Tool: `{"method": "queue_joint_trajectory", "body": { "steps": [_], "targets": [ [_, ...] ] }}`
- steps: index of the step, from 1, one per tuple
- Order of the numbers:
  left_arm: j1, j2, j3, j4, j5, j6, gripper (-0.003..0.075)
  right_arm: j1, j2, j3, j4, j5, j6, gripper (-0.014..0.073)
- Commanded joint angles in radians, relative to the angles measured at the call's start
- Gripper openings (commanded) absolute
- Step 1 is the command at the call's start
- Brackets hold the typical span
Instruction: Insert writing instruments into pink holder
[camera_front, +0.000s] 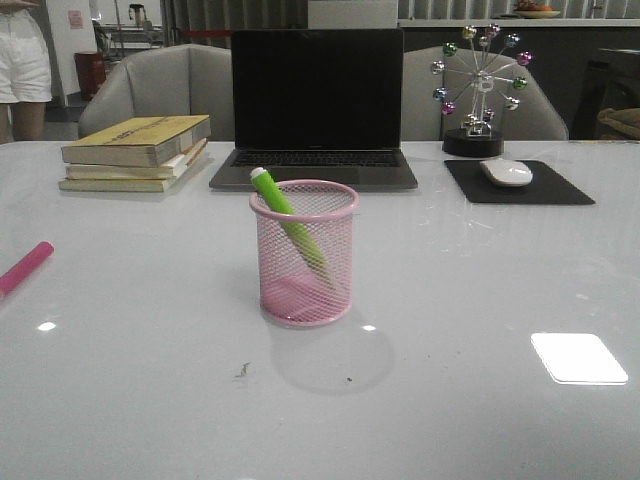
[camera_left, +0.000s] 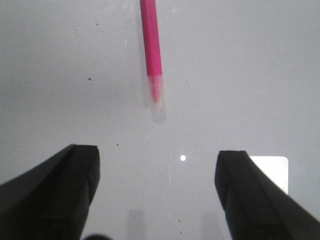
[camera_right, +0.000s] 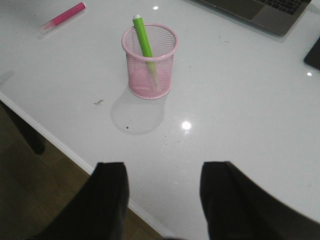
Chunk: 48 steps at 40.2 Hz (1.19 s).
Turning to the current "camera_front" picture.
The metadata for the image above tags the bottom cream book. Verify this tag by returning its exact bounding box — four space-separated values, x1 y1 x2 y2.
58 151 205 192

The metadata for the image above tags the grey armchair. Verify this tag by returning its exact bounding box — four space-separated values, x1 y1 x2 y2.
401 47 568 141
78 44 235 141

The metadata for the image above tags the yellow top book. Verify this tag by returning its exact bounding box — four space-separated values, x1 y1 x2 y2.
61 115 211 167

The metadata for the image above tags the right grey armchair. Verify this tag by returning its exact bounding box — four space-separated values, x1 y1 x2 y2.
401 47 568 141

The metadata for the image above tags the fruit bowl on counter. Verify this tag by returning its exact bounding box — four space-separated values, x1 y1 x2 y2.
514 0 560 19

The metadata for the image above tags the middle book orange cover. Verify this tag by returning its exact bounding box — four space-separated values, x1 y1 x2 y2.
66 139 208 180

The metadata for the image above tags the pink mesh pen holder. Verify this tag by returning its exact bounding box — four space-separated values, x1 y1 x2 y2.
249 180 359 327

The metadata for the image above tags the ferris wheel desk ornament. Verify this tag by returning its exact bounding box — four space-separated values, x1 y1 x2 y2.
430 23 534 157

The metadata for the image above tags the grey open laptop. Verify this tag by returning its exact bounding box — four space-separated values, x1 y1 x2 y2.
209 28 418 191

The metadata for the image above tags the person in white shorts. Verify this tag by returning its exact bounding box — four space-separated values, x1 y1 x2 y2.
1 1 52 144

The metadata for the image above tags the pink marker pen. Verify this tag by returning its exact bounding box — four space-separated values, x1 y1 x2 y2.
1 241 54 299

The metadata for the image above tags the green marker pen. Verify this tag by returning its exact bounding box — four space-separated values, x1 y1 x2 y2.
249 167 332 284

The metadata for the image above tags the white computer mouse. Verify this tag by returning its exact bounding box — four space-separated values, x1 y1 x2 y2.
479 158 533 187

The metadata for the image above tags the left grey armchair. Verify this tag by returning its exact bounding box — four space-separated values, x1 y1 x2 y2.
78 44 235 141

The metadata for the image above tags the black mouse pad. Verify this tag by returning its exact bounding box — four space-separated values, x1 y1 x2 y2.
445 160 595 205

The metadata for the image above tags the red bin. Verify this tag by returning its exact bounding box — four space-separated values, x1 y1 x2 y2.
74 51 106 101

